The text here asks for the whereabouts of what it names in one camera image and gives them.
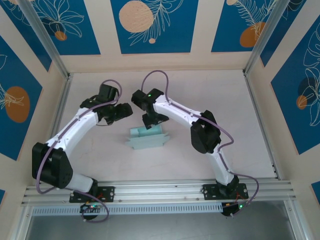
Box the light teal paper box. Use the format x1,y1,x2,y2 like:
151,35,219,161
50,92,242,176
124,124,171,151

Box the aluminium profile beam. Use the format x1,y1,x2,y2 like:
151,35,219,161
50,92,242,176
21,177,297,206

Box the black controller board green light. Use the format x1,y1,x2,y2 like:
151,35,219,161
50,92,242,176
79,202,104,214
221,201,251,219

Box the purple cable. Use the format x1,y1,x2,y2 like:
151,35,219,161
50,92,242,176
36,79,123,223
141,70,260,218

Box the aluminium table edge rail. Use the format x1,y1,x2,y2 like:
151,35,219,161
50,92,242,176
37,73,74,187
243,72,282,180

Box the blue floral wall panel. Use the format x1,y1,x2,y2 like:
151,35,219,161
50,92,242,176
110,0,200,55
0,35,44,162
270,29,320,156
31,0,101,56
259,0,320,68
0,2,53,73
211,0,279,54

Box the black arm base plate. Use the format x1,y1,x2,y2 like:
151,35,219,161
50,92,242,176
201,183,250,201
69,186,116,203

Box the aluminium frame post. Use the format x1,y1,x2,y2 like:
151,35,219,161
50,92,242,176
17,0,72,80
243,0,293,76

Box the grey slotted cable duct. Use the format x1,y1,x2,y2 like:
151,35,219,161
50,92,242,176
32,202,223,216

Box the aluminium frame strut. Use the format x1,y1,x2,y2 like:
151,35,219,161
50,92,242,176
283,199,307,240
11,206,33,240

